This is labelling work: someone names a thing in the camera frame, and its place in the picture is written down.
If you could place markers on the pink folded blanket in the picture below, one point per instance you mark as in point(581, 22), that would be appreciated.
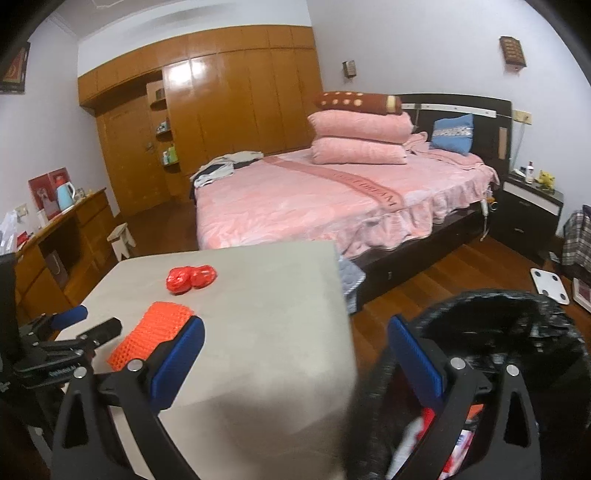
point(358, 151)

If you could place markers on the dark nightstand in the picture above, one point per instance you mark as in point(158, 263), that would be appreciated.
point(526, 217)

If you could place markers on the large wall lamp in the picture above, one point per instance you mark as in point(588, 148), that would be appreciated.
point(512, 50)

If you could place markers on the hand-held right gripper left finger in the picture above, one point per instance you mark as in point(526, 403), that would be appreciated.
point(180, 360)

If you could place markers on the pile of clothes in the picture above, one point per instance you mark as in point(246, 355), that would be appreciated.
point(221, 168)

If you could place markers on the yellow plush toy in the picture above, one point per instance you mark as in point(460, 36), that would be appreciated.
point(545, 180)

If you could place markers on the wooden wardrobe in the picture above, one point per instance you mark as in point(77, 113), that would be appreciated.
point(231, 115)

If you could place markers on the white plastic bags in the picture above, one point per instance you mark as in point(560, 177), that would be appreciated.
point(11, 233)

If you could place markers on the red box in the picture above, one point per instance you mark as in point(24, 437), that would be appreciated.
point(44, 189)

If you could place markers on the wall socket plate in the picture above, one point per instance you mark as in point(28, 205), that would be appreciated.
point(523, 117)

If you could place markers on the framed wall picture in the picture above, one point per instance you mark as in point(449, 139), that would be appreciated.
point(14, 69)

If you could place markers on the wooden desk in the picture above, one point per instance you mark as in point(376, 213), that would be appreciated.
point(87, 230)

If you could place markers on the small pink towel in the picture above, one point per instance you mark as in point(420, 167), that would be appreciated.
point(416, 143)

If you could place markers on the red crumpled wrapper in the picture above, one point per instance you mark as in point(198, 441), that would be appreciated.
point(189, 279)

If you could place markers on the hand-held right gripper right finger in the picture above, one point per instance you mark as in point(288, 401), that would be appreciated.
point(415, 360)

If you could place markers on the dark wooden bed frame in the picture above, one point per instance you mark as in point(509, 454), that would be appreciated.
point(489, 138)

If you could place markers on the pink bedspread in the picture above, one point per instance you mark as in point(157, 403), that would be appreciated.
point(300, 207)

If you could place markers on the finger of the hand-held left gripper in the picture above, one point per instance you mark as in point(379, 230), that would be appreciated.
point(101, 333)
point(69, 316)

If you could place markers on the bin with black bag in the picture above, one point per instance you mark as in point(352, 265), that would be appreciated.
point(485, 314)

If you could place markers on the white bottle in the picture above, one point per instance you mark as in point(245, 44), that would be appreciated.
point(529, 174)

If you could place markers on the plaid bag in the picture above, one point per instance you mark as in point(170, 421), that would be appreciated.
point(577, 240)

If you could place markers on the stacked pink pillows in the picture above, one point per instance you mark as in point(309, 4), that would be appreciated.
point(360, 125)

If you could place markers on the light blue kettle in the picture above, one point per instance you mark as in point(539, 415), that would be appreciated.
point(66, 196)

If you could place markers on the orange foam net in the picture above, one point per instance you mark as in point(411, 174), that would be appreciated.
point(147, 332)

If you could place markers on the brown dotted bolster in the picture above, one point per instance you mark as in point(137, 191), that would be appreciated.
point(355, 101)

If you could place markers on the blue pillow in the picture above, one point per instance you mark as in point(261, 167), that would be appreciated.
point(455, 134)

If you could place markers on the white stool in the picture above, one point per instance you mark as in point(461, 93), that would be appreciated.
point(121, 237)

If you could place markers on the white bathroom scale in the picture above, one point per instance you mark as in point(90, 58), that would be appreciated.
point(549, 282)

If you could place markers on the small wall lamp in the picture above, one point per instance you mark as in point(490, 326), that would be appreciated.
point(349, 68)

